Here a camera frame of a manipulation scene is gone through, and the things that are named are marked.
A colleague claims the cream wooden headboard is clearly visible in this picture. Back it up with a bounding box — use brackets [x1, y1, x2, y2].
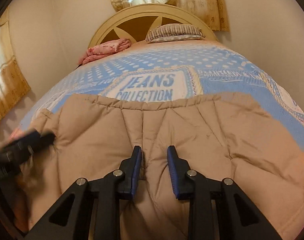
[89, 4, 218, 47]

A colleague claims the yellow side window curtain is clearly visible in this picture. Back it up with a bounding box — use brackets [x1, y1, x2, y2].
[0, 9, 31, 123]

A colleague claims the pink folded blanket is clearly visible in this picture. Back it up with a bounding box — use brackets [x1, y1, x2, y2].
[78, 38, 131, 65]

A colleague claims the striped grey pillow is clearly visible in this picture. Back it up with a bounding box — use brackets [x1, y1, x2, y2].
[145, 23, 206, 43]

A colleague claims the beige quilted puffer jacket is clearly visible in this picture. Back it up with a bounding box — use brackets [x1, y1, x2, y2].
[23, 93, 304, 239]

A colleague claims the blue pink bedspread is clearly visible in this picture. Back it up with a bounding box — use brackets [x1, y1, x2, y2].
[19, 40, 304, 150]

